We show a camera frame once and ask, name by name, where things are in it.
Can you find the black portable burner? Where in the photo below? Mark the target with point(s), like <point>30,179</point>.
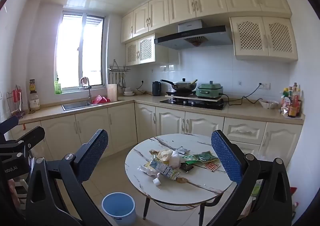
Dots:
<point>180,93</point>

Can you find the green bottle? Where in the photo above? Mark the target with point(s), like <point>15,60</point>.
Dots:
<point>58,88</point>

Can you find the wall outlet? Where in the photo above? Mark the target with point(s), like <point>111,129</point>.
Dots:
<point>265,86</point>

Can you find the small white cup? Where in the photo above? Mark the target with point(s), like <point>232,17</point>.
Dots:
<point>157,181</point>

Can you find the blue plastic waste bin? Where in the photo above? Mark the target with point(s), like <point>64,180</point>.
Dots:
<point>118,204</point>

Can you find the sliding window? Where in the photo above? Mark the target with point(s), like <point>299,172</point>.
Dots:
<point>72,51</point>

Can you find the metal faucet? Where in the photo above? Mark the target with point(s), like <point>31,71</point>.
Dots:
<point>89,91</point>

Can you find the yellow blue milk carton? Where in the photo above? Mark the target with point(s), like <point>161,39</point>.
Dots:
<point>165,169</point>

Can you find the steel sink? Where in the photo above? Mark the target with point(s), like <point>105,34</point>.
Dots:
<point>75,106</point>

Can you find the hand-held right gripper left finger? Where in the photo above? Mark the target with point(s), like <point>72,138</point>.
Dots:
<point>96,149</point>

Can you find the stacked white bowls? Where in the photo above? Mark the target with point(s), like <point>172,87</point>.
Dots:
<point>129,92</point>

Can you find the round marble table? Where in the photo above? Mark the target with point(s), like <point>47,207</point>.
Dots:
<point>195,188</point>

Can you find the black wok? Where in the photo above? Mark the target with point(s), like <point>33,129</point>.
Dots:
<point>183,86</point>

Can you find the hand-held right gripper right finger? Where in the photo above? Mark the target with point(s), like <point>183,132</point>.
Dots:
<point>225,157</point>

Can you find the small brown scrap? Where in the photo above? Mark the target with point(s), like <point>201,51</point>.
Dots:
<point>153,152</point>

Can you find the green snack wrapper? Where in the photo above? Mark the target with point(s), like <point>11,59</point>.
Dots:
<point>206,156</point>

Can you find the green striped wrapper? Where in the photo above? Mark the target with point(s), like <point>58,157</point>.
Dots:
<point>188,158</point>

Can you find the silver white sachet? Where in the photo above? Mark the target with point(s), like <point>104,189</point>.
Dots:
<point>182,150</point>

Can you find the cluster of condiment bottles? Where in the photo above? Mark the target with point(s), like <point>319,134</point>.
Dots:
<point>292,103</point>

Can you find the cream lattice door cabinet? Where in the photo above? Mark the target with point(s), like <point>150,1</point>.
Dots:
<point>265,36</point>
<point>146,49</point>

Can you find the cream upper cabinets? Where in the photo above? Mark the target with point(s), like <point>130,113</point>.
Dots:
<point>180,6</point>

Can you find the wooden cutting board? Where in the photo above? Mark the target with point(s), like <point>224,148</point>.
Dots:
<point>112,93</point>

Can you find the cream cabinets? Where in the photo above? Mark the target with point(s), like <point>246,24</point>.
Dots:
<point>122,128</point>
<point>180,6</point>

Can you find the green electric pot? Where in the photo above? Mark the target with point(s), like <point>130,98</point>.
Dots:
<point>208,91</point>

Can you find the wall utensil rack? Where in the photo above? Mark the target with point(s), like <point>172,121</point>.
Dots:
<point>120,68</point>

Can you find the black gas stove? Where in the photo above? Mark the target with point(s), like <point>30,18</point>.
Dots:
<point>200,104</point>

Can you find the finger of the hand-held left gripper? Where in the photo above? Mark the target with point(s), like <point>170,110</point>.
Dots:
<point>30,137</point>
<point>10,123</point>

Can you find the dark green packet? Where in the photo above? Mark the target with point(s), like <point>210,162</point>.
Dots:
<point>187,167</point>

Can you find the black electric kettle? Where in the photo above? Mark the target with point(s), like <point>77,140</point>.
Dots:
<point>156,89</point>

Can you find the brown peel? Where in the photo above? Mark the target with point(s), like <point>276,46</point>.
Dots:
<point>182,180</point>

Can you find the clear wrapper with tissue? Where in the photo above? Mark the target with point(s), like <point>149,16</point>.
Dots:
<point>148,170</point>

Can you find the cream lower cabinets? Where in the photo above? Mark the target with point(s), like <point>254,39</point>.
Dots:
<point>122,128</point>

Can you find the white bowl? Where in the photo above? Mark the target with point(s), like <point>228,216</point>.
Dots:
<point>268,104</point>

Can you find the red striped packet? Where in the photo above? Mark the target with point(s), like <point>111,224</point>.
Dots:
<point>212,166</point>

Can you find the range hood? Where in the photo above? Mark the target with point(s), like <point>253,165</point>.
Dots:
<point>200,38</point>

